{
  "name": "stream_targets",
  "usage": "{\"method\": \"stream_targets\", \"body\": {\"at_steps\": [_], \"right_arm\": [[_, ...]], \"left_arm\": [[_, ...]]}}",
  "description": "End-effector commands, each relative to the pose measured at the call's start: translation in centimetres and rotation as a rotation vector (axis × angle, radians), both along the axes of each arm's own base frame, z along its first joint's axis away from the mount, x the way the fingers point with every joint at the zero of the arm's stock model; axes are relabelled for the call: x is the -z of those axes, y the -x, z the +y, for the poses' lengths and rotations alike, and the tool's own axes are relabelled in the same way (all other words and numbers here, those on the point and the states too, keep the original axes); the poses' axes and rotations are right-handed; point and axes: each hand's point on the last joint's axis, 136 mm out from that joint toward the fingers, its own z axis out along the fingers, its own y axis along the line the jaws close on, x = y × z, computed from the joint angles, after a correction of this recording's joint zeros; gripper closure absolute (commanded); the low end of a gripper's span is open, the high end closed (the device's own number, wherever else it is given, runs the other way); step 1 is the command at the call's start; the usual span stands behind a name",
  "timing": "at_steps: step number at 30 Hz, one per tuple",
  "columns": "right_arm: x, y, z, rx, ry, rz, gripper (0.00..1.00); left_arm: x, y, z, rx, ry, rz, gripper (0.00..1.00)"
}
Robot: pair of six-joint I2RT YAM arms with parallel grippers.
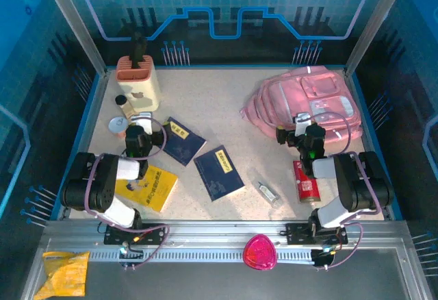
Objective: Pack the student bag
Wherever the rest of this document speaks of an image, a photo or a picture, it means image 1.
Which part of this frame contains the navy book short yellow label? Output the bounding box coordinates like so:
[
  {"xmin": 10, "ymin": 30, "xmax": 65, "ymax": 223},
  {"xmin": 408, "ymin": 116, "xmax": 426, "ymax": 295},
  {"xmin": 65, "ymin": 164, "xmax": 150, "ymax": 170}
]
[{"xmin": 160, "ymin": 116, "xmax": 208, "ymax": 167}]

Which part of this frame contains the yellow paperback book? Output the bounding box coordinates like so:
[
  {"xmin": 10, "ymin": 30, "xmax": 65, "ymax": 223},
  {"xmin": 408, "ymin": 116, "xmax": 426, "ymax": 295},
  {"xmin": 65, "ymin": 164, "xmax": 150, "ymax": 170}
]
[{"xmin": 114, "ymin": 164, "xmax": 179, "ymax": 214}]

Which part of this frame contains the pink student backpack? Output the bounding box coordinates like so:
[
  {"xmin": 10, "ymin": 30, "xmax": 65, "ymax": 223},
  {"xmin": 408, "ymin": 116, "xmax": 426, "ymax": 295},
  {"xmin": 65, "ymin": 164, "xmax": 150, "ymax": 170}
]
[{"xmin": 239, "ymin": 65, "xmax": 363, "ymax": 145}]

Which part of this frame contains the red rectangular box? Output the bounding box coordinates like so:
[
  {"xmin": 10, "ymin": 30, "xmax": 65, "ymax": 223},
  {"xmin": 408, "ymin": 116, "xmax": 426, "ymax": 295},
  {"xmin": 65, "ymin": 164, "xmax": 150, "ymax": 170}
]
[{"xmin": 292, "ymin": 160, "xmax": 322, "ymax": 205}]

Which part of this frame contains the small clear bottle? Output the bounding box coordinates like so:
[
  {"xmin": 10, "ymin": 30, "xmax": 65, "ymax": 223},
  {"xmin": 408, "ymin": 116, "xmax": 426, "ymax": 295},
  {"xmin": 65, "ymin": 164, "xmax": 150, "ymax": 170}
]
[{"xmin": 255, "ymin": 179, "xmax": 283, "ymax": 208}]

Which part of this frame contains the navy book long yellow label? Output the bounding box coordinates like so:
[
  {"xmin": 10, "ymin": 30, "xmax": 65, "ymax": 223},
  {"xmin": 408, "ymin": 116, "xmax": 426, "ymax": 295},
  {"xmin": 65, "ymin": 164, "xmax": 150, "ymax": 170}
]
[{"xmin": 193, "ymin": 145, "xmax": 246, "ymax": 203}]

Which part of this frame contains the yellow plastic bag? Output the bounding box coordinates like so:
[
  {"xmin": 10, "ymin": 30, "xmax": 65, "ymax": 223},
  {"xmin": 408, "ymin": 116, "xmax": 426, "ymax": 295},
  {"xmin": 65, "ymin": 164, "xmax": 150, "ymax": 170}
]
[{"xmin": 33, "ymin": 251, "xmax": 90, "ymax": 299}]

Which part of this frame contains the orange can white lid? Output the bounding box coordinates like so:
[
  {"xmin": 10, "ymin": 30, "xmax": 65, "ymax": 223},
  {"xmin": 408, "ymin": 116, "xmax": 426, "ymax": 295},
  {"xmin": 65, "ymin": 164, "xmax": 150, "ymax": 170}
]
[{"xmin": 108, "ymin": 116, "xmax": 129, "ymax": 139}]

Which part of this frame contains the small bottle black cap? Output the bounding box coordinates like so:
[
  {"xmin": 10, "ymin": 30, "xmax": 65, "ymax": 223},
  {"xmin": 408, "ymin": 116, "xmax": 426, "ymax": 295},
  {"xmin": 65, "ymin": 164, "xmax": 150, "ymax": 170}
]
[{"xmin": 114, "ymin": 94, "xmax": 137, "ymax": 120}]

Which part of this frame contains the beige knife block orange top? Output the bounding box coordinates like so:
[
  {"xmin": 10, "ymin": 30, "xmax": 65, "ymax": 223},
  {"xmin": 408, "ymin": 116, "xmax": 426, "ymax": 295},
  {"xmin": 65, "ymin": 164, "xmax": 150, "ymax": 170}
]
[{"xmin": 115, "ymin": 54, "xmax": 162, "ymax": 112}]

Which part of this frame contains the pink heart-shaped object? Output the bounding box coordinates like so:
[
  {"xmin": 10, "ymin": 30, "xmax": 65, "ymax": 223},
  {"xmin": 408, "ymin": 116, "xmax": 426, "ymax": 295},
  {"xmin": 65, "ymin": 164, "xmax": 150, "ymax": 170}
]
[{"xmin": 242, "ymin": 234, "xmax": 277, "ymax": 272}]

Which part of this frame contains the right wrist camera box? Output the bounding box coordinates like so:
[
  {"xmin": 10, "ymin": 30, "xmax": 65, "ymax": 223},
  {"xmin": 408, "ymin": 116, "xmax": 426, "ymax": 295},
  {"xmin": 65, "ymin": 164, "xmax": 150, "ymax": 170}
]
[{"xmin": 294, "ymin": 112, "xmax": 313, "ymax": 137}]

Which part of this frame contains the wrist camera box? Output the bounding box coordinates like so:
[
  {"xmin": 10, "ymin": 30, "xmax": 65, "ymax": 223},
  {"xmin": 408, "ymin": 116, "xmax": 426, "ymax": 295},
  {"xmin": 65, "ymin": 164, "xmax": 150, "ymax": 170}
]
[
  {"xmin": 294, "ymin": 112, "xmax": 313, "ymax": 137},
  {"xmin": 131, "ymin": 111, "xmax": 154, "ymax": 134}
]

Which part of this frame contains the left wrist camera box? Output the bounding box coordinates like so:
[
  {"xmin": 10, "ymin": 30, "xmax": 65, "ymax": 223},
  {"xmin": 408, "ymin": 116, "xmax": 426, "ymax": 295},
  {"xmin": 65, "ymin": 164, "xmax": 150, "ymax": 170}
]
[{"xmin": 131, "ymin": 111, "xmax": 154, "ymax": 134}]

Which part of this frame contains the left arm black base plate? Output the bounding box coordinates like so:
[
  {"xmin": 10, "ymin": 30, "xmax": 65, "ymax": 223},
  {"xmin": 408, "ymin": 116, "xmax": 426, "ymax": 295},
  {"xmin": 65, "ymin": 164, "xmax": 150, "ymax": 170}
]
[{"xmin": 103, "ymin": 223, "xmax": 168, "ymax": 246}]

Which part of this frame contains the black knife handle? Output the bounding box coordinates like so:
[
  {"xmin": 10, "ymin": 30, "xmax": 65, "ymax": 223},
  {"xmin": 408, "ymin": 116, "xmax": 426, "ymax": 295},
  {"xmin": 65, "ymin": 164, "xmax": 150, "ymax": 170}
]
[{"xmin": 129, "ymin": 32, "xmax": 149, "ymax": 68}]

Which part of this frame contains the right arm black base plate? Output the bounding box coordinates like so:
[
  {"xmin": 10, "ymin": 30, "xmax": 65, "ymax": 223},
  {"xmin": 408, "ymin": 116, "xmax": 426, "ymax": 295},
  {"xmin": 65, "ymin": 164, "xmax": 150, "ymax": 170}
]
[{"xmin": 285, "ymin": 223, "xmax": 348, "ymax": 246}]

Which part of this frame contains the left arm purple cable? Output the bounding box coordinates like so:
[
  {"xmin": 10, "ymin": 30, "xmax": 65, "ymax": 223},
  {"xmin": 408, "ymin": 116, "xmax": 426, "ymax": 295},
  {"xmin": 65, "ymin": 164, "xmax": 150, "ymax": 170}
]
[{"xmin": 83, "ymin": 116, "xmax": 171, "ymax": 269}]

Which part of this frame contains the aluminium front frame rail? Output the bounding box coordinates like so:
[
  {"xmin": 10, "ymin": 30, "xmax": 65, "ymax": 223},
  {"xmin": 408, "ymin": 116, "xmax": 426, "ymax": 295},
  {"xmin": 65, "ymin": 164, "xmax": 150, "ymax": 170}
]
[{"xmin": 20, "ymin": 219, "xmax": 434, "ymax": 300}]

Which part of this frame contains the grey slotted cable duct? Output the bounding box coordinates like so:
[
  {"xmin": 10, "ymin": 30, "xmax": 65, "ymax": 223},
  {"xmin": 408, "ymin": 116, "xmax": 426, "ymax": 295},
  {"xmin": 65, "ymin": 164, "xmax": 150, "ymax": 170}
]
[{"xmin": 87, "ymin": 250, "xmax": 318, "ymax": 265}]

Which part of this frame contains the aluminium frame post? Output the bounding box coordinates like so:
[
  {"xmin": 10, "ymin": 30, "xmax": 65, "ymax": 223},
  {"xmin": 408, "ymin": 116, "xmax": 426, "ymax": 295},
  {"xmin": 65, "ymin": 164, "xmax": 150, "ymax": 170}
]
[
  {"xmin": 36, "ymin": 0, "xmax": 110, "ymax": 77},
  {"xmin": 344, "ymin": 0, "xmax": 413, "ymax": 77}
]

